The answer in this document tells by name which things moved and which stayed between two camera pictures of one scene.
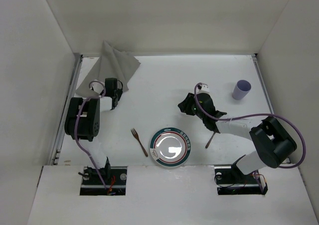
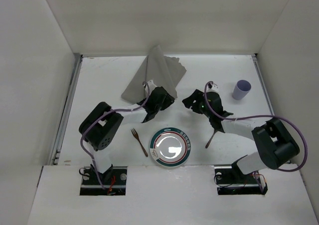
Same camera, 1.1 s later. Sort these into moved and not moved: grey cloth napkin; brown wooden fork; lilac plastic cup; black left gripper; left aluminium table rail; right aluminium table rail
Moved: black left gripper; grey cloth napkin
Not moved: left aluminium table rail; brown wooden fork; right aluminium table rail; lilac plastic cup
